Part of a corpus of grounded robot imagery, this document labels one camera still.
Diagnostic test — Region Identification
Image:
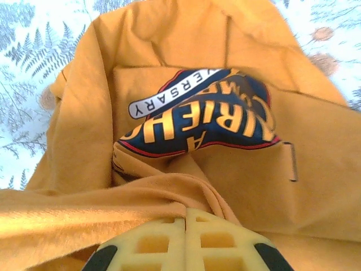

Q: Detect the floral patterned table cover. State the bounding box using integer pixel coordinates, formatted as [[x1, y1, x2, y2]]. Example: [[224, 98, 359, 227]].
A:
[[0, 0, 361, 190]]

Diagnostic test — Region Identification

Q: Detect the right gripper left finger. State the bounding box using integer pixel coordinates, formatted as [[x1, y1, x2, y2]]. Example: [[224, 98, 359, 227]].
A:
[[84, 216, 187, 271]]

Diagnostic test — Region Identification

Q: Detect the orange t-shirt with printed logo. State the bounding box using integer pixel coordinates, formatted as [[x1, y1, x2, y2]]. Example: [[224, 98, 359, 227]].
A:
[[0, 0, 361, 271]]

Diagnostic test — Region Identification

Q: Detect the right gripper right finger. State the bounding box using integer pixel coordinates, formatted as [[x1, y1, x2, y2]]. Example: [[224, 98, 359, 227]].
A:
[[187, 207, 291, 271]]

